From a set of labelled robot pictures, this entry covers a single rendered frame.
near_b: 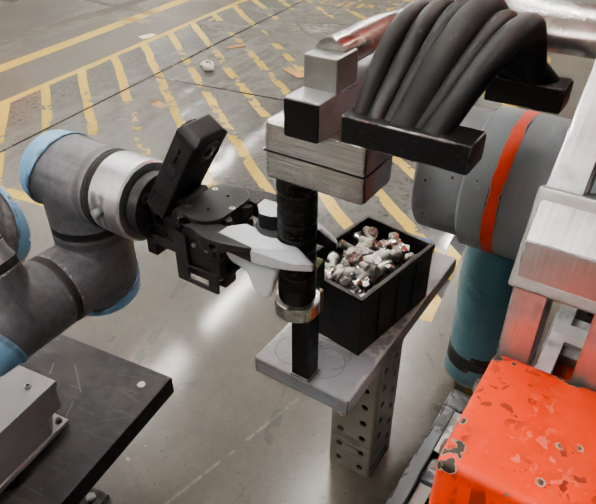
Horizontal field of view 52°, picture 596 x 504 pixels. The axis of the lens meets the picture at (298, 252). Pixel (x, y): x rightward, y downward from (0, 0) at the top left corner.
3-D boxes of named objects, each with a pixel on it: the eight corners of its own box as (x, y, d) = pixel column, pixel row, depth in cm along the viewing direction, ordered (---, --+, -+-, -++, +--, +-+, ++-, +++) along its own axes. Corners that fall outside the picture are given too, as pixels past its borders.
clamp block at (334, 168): (362, 208, 46) (367, 143, 43) (264, 177, 50) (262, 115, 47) (392, 181, 49) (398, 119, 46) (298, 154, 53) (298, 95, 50)
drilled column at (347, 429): (368, 479, 129) (385, 332, 105) (328, 457, 133) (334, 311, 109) (389, 446, 136) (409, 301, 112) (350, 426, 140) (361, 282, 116)
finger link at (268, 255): (314, 308, 55) (243, 267, 60) (315, 254, 52) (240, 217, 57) (291, 325, 53) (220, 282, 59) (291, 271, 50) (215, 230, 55)
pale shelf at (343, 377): (347, 416, 90) (348, 402, 88) (254, 370, 98) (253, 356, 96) (454, 270, 119) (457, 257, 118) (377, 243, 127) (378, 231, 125)
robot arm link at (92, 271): (41, 313, 77) (14, 231, 70) (108, 265, 85) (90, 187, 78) (94, 339, 73) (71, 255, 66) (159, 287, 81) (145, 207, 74)
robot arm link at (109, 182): (144, 138, 67) (74, 172, 60) (178, 148, 65) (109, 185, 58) (155, 208, 72) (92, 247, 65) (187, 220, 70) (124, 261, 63)
